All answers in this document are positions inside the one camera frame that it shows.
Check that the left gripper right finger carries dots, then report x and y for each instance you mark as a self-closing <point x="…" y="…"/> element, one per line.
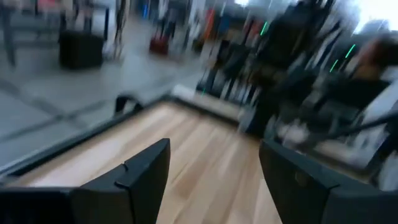
<point x="311" y="202"/>

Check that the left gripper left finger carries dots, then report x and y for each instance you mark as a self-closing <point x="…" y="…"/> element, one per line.
<point x="109" y="202"/>

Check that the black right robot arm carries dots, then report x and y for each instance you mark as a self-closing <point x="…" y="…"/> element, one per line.
<point x="280" y="46"/>

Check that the black crate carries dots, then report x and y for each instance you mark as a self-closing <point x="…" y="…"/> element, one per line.
<point x="81" y="49"/>

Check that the red bag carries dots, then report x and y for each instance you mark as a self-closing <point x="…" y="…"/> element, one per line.
<point x="159" y="46"/>

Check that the black frame clamp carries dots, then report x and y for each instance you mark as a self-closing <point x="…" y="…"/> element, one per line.
<point x="119" y="104"/>

